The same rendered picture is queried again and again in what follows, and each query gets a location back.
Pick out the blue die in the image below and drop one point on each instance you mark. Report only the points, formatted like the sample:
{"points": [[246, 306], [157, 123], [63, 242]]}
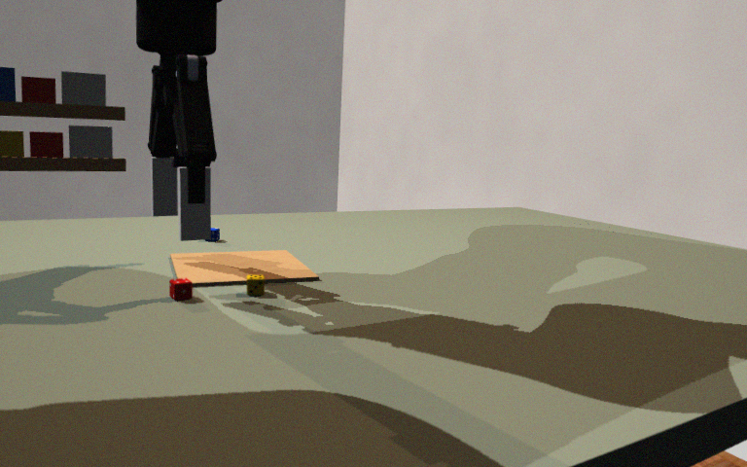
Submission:
{"points": [[215, 235]]}

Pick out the yellow die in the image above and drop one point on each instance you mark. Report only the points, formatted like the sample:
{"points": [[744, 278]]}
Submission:
{"points": [[255, 285]]}

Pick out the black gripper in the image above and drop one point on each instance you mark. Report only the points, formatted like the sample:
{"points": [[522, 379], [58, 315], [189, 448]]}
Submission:
{"points": [[181, 30]]}

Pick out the red die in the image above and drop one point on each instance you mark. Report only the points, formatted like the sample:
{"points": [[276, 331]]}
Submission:
{"points": [[181, 289]]}

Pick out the tan flat mat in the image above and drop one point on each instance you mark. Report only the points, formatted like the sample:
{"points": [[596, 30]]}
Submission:
{"points": [[232, 268]]}

